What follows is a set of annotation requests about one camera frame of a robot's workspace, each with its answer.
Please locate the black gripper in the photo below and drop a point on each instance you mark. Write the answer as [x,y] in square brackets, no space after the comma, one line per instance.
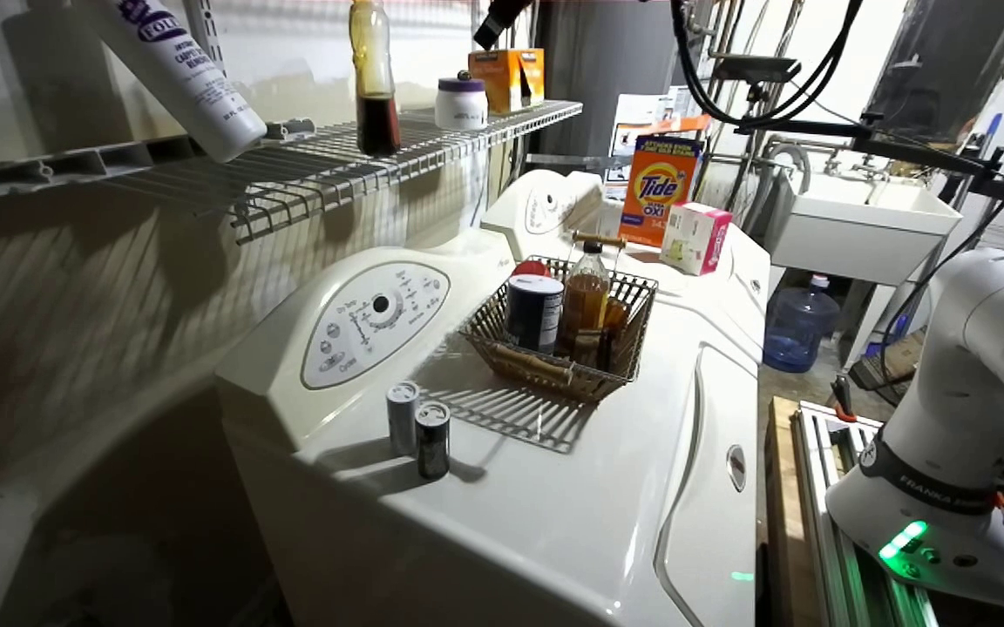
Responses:
[504,24]

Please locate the amber bottle with yellow cap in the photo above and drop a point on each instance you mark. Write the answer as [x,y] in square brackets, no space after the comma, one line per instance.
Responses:
[375,83]

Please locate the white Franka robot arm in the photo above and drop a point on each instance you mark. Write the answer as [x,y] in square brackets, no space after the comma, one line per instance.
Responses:
[942,456]

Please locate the red bottle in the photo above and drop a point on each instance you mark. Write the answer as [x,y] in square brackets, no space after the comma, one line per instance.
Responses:
[531,269]

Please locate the amber bottle with yellow label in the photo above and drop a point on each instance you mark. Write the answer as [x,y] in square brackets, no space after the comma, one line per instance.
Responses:
[585,299]

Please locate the white carpet spot remover bottle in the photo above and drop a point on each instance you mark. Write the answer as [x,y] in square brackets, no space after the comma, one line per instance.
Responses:
[191,83]

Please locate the narrow orange cardboard box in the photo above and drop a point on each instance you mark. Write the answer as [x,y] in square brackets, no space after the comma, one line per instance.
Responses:
[533,74]

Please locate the white jar with purple lid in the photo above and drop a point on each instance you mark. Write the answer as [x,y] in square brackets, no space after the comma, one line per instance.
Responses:
[462,105]

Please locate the grey water heater tank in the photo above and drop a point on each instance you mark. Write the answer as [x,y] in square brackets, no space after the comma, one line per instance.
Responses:
[606,72]

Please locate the white top-load washing machine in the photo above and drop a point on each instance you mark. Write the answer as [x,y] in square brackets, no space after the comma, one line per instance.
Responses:
[549,214]

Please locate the orange Tide detergent box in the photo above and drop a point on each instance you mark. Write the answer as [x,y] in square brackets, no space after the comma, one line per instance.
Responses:
[659,192]

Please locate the white and pink box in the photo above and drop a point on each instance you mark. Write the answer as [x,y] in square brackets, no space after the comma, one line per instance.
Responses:
[697,240]

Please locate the dark can with white rim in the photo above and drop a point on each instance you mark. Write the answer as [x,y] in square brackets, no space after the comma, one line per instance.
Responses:
[533,316]

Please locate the small silver-topped dark can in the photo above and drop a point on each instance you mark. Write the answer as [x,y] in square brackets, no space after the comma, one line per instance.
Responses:
[434,441]
[401,416]

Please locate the white utility sink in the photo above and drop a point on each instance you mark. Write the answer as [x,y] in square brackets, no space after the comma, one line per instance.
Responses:
[861,232]

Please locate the blue water jug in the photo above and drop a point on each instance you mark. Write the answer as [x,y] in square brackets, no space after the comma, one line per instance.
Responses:
[800,334]

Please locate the white laundry dryer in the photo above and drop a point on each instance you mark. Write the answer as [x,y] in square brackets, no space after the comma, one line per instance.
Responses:
[549,509]

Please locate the wooden platform board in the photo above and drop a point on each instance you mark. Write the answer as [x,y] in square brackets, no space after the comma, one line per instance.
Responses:
[783,509]

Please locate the aluminium mounting rails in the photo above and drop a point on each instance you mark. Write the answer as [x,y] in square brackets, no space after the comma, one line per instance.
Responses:
[861,569]

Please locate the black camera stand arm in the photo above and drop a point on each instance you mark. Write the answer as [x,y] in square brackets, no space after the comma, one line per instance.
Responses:
[872,140]

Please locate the white shelf bracket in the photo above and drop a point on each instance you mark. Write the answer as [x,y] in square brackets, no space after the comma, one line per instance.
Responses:
[72,168]

